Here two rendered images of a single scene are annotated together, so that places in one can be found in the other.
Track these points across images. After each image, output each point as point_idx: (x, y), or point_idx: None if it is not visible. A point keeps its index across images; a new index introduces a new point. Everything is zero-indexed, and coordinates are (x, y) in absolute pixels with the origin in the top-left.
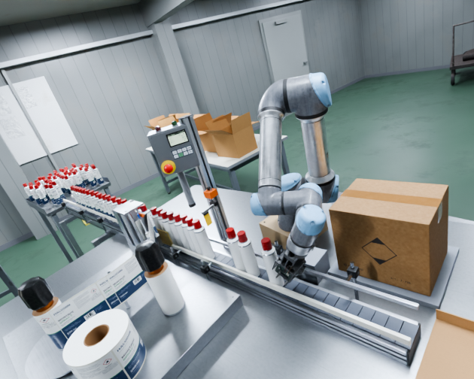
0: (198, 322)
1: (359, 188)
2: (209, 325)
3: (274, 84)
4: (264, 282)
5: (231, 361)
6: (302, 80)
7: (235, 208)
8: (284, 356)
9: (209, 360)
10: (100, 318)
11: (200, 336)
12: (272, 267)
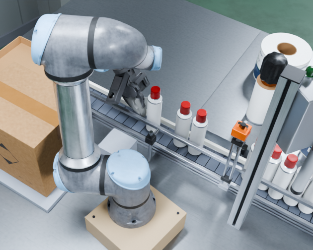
0: (222, 100)
1: (40, 124)
2: (210, 97)
3: (113, 20)
4: (164, 118)
5: (187, 88)
6: (70, 15)
7: None
8: (147, 89)
9: (204, 89)
10: (297, 59)
11: (215, 90)
12: (148, 81)
